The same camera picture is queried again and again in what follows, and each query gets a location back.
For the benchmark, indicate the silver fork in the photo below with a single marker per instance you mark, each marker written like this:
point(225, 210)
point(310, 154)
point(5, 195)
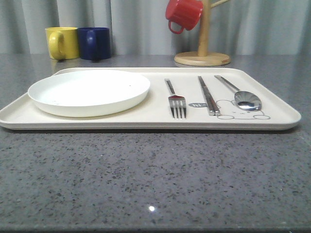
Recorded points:
point(177, 103)

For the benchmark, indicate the metal chopstick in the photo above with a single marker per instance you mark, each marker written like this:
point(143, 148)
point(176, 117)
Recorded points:
point(206, 95)
point(216, 108)

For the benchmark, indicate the white round plate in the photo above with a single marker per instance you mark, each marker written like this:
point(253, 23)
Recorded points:
point(89, 93)

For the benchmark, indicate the silver spoon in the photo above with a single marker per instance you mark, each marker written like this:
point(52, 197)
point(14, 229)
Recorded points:
point(244, 100)

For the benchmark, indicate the cream rabbit serving tray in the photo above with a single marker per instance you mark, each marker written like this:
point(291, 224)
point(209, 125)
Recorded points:
point(154, 111)

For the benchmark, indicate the wooden mug tree stand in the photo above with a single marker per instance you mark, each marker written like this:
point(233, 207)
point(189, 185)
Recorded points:
point(202, 57)

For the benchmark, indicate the dark blue mug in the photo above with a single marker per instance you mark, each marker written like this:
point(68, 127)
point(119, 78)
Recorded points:
point(94, 43)

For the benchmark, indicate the red mug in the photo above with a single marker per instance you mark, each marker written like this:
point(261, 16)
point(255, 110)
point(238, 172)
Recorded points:
point(183, 14)

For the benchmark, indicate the yellow mug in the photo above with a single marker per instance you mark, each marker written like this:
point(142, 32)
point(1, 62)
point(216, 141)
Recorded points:
point(62, 43)

